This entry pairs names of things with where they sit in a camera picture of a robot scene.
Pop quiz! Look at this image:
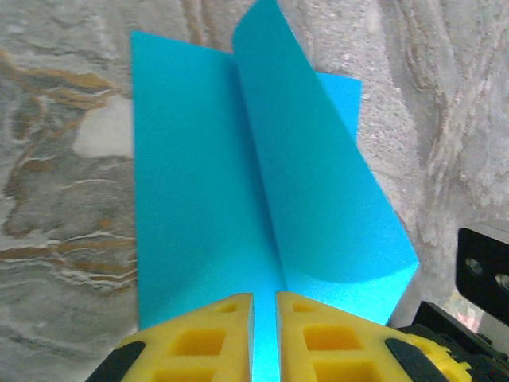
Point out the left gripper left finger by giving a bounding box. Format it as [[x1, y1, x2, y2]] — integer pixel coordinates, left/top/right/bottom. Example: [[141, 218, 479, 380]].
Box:
[[85, 293, 255, 382]]

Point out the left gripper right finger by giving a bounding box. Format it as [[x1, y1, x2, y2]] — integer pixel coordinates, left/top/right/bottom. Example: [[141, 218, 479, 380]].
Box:
[[275, 290, 425, 382]]

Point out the blue paper sheet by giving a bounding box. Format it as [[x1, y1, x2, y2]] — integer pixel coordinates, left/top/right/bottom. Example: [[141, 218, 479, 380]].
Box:
[[130, 0, 422, 382]]

